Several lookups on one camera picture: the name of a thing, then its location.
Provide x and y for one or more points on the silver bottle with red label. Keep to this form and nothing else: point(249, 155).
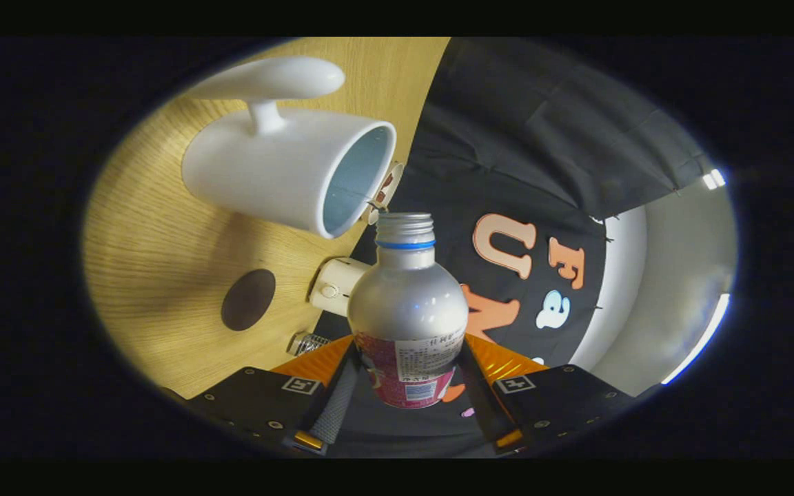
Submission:
point(407, 310)

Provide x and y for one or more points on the ceiling light panel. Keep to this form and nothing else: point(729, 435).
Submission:
point(713, 180)

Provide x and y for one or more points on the wooden table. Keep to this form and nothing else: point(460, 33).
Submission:
point(163, 248)

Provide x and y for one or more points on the white toaster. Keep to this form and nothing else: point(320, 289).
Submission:
point(335, 282)

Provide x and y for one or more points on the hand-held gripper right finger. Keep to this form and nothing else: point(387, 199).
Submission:
point(483, 406)

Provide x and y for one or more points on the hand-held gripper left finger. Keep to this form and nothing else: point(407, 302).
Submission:
point(335, 406)

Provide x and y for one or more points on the white oval plate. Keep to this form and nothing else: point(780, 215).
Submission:
point(391, 180)

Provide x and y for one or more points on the dark brown round coaster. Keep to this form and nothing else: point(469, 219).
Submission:
point(249, 300)

